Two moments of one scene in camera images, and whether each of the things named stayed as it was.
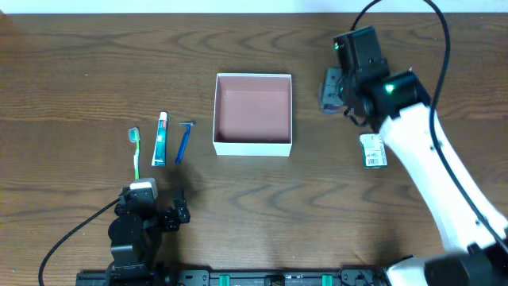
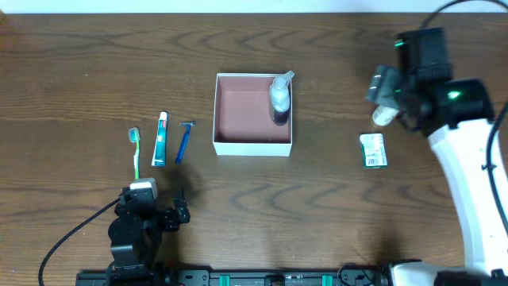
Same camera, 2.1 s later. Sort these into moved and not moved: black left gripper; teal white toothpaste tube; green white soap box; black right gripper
Moved: black right gripper
Not moved: black left gripper; green white soap box; teal white toothpaste tube
